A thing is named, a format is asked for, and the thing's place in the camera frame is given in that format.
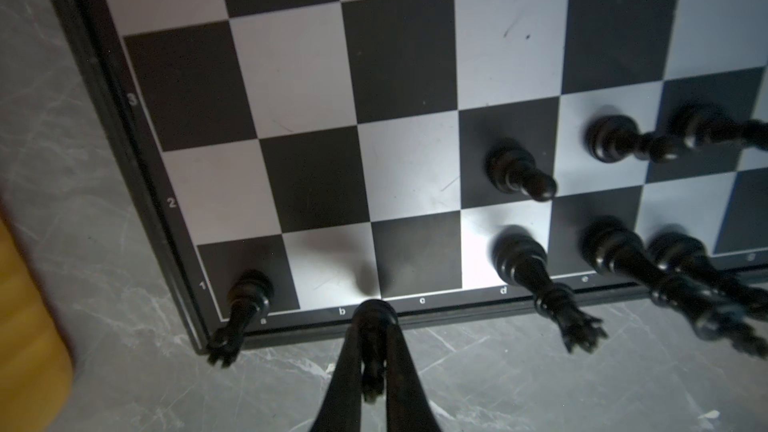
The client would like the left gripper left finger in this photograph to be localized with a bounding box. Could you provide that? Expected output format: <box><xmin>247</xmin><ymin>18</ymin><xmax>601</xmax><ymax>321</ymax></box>
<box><xmin>311</xmin><ymin>319</ymin><xmax>362</xmax><ymax>432</ymax></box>

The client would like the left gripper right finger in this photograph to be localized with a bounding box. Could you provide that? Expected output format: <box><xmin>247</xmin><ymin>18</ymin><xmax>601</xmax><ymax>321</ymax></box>
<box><xmin>385</xmin><ymin>324</ymin><xmax>441</xmax><ymax>432</ymax></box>

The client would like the black chess piece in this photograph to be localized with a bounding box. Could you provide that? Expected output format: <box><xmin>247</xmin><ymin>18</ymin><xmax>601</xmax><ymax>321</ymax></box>
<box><xmin>355</xmin><ymin>299</ymin><xmax>398</xmax><ymax>404</ymax></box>
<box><xmin>648</xmin><ymin>231</ymin><xmax>767</xmax><ymax>322</ymax></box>
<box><xmin>579</xmin><ymin>217</ymin><xmax>767</xmax><ymax>359</ymax></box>
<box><xmin>491</xmin><ymin>233</ymin><xmax>608</xmax><ymax>353</ymax></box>

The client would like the yellow tray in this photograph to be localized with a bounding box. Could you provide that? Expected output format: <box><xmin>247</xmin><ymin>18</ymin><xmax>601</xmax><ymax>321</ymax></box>
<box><xmin>1</xmin><ymin>224</ymin><xmax>74</xmax><ymax>431</ymax></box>

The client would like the black chess piece second row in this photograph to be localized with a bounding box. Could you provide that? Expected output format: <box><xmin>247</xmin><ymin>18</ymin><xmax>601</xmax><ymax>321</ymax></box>
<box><xmin>486</xmin><ymin>145</ymin><xmax>558</xmax><ymax>202</ymax></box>

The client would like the black rook corner square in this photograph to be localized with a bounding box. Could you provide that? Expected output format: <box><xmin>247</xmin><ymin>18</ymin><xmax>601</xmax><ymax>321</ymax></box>
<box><xmin>207</xmin><ymin>269</ymin><xmax>274</xmax><ymax>368</ymax></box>

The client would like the black white chessboard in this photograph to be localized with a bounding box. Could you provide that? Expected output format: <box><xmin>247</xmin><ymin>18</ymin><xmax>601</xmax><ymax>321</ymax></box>
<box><xmin>52</xmin><ymin>0</ymin><xmax>767</xmax><ymax>351</ymax></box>

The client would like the black pawn rank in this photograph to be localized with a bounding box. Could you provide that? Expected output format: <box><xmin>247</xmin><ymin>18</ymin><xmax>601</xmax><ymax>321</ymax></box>
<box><xmin>669</xmin><ymin>103</ymin><xmax>767</xmax><ymax>151</ymax></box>
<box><xmin>585</xmin><ymin>115</ymin><xmax>688</xmax><ymax>164</ymax></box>

